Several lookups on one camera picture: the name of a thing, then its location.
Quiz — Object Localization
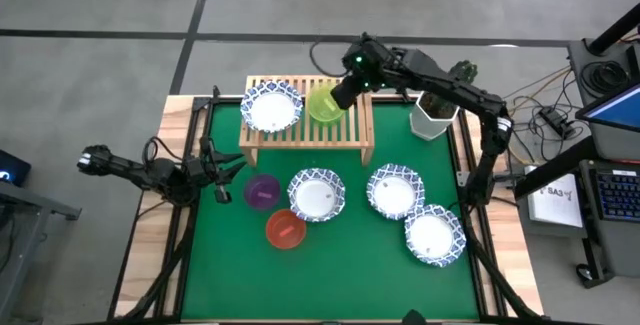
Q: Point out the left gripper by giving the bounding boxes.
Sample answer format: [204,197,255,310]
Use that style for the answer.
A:
[184,136,248,206]

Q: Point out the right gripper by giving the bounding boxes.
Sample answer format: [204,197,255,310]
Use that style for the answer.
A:
[329,32,401,110]

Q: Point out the green plastic bowl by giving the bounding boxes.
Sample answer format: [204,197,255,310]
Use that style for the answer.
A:
[305,83,346,127]

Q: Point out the purple plastic bowl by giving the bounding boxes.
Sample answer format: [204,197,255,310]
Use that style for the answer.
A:
[243,173,282,212]

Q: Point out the blue patterned paper bowl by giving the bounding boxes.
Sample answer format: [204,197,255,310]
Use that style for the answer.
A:
[240,79,305,134]
[403,203,468,269]
[286,167,347,224]
[366,163,426,221]

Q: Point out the orange plastic bowl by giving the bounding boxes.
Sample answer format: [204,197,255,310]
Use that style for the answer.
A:
[265,208,308,251]

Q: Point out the wooden slatted shelf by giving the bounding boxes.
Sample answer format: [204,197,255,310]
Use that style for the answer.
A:
[238,74,376,168]

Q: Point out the white hexagonal plant pot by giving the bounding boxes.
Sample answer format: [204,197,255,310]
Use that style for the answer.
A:
[409,90,461,142]

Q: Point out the green cactus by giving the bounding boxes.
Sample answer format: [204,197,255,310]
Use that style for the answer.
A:
[430,59,479,119]

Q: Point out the green table mat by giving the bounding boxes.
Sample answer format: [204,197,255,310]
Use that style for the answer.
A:
[179,102,482,322]

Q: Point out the grey metal stand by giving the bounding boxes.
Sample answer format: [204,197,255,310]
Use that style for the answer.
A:
[0,179,82,311]

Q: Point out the black power strip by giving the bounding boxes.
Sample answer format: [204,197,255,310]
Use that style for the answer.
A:
[538,106,569,134]

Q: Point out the black device blue light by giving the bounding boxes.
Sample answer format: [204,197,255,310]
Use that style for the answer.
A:
[0,148,32,189]

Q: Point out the black slanted bar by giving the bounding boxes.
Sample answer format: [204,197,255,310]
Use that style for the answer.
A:
[513,134,601,201]

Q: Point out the dark grey desk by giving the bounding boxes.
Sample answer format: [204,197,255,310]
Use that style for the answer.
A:
[567,38,640,286]

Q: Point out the computer monitor blue screen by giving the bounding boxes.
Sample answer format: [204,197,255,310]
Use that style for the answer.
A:
[574,83,640,134]

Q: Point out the black monitor stand pole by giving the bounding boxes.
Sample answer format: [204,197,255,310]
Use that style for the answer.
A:
[588,3,640,57]

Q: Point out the black backlit keyboard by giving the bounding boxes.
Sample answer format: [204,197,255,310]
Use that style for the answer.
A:
[592,168,640,224]

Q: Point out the black looped camera cable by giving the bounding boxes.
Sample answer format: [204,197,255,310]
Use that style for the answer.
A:
[142,136,186,166]
[308,38,351,79]

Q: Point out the black table-level camera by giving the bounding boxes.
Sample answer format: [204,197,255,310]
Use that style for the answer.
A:
[401,308,427,325]

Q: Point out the black metal table frame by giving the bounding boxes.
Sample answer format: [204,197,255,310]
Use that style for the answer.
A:
[112,84,546,325]

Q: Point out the coiled black cable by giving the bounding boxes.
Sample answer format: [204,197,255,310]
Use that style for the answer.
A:
[579,59,627,99]

